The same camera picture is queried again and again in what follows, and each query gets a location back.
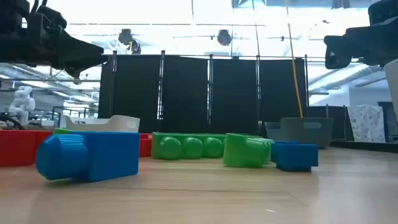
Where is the small blue block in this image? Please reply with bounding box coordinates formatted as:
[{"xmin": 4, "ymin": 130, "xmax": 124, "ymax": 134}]
[{"xmin": 271, "ymin": 141, "xmax": 319, "ymax": 173}]

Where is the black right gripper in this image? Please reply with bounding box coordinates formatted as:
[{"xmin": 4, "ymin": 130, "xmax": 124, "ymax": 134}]
[{"xmin": 323, "ymin": 15, "xmax": 398, "ymax": 70}]

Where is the black partition screen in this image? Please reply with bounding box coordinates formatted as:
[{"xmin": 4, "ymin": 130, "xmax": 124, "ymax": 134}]
[{"xmin": 97, "ymin": 50, "xmax": 309, "ymax": 137}]

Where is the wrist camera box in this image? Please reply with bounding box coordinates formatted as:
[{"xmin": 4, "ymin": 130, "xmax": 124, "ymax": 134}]
[
  {"xmin": 27, "ymin": 4, "xmax": 68, "ymax": 35},
  {"xmin": 368, "ymin": 0, "xmax": 398, "ymax": 26}
]

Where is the black table frame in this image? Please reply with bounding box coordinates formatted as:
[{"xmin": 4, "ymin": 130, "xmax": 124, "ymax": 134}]
[{"xmin": 330, "ymin": 139, "xmax": 398, "ymax": 154}]

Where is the teal plastic bin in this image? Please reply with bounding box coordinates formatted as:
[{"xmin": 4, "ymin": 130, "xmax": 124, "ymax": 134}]
[{"xmin": 265, "ymin": 117, "xmax": 335, "ymax": 149}]

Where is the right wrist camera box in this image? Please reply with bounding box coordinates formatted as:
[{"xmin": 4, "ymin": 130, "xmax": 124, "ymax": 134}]
[{"xmin": 368, "ymin": 0, "xmax": 398, "ymax": 26}]

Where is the long green block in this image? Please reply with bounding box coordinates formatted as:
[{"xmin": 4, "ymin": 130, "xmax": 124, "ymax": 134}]
[
  {"xmin": 151, "ymin": 131, "xmax": 228, "ymax": 161},
  {"xmin": 223, "ymin": 133, "xmax": 275, "ymax": 169},
  {"xmin": 53, "ymin": 128, "xmax": 94, "ymax": 135}
]

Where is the black ceiling device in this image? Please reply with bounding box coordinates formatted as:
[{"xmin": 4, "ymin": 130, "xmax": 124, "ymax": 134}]
[
  {"xmin": 216, "ymin": 29, "xmax": 233, "ymax": 47},
  {"xmin": 118, "ymin": 28, "xmax": 142, "ymax": 55}
]

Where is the long red block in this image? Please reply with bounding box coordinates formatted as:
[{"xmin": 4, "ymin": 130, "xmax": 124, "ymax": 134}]
[{"xmin": 0, "ymin": 129, "xmax": 54, "ymax": 167}]

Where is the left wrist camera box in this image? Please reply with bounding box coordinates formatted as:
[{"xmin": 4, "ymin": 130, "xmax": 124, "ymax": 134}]
[{"xmin": 27, "ymin": 4, "xmax": 68, "ymax": 35}]

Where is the patterned white panel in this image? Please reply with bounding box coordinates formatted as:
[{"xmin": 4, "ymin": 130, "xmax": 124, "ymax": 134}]
[{"xmin": 347, "ymin": 104, "xmax": 386, "ymax": 144}]

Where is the medium red block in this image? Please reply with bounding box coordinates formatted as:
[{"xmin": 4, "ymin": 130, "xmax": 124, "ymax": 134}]
[{"xmin": 139, "ymin": 133, "xmax": 154, "ymax": 157}]

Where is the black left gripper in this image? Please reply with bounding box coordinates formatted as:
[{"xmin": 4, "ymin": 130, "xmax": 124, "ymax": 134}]
[{"xmin": 0, "ymin": 0, "xmax": 109, "ymax": 80}]

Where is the medium blue block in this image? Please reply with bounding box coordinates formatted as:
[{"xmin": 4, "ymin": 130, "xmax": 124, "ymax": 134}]
[{"xmin": 35, "ymin": 131, "xmax": 141, "ymax": 183}]

